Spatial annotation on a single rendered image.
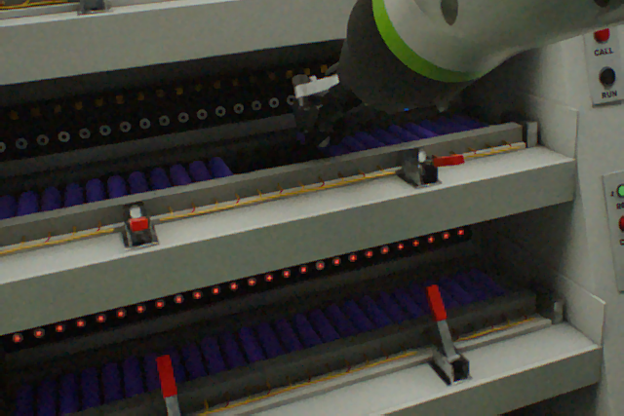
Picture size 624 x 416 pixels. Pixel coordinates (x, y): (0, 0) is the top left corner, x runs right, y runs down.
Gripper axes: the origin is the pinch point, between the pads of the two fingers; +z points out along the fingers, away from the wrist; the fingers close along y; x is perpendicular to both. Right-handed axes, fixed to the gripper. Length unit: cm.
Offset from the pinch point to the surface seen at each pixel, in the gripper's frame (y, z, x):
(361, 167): -2.3, 0.2, 4.7
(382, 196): -2.4, -3.2, 8.3
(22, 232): 28.7, 0.1, 4.6
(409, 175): -6.2, -1.9, 6.8
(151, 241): 18.7, -3.5, 7.9
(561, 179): -21.4, -3.0, 10.3
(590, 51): -26.2, -6.5, -1.3
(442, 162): -6.6, -8.2, 6.9
